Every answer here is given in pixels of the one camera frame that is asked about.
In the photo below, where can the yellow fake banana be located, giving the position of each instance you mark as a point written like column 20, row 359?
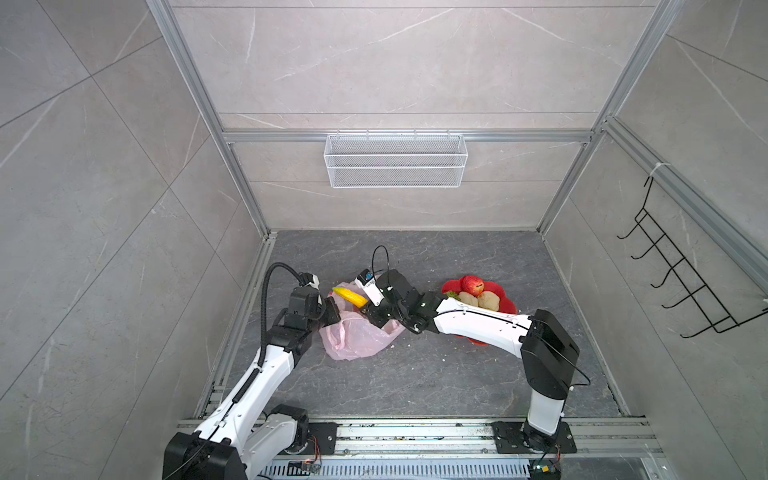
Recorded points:
column 359, row 301

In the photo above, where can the red flower-shaped plastic bowl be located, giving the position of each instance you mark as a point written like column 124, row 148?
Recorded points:
column 504, row 300

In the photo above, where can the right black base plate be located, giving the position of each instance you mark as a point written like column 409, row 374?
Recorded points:
column 510, row 438

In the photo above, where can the white wire mesh basket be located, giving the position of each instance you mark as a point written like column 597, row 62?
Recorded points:
column 395, row 160

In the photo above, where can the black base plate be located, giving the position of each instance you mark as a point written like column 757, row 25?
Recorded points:
column 315, row 436
column 510, row 438

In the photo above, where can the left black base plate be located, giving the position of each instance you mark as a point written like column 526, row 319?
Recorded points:
column 315, row 436

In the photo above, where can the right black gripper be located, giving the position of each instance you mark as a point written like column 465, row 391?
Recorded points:
column 371, row 313

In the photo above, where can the black wire hook rack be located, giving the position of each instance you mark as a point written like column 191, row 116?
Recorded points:
column 678, row 266

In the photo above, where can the beige fake fruit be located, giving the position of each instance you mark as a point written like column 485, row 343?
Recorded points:
column 489, row 300

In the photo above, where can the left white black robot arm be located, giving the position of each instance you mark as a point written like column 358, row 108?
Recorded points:
column 230, row 444

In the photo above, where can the pink plastic bag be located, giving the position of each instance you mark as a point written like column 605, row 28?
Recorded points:
column 354, row 337

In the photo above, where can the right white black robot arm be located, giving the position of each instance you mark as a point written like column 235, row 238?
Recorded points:
column 548, row 353

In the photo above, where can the beige fake potato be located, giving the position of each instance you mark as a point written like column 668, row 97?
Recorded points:
column 468, row 299

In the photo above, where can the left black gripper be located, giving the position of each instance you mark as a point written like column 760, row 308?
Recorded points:
column 329, row 305

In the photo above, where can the red fake apple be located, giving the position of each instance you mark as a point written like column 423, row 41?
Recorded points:
column 472, row 285

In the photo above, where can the aluminium mounting rail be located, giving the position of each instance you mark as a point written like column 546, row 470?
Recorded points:
column 464, row 437

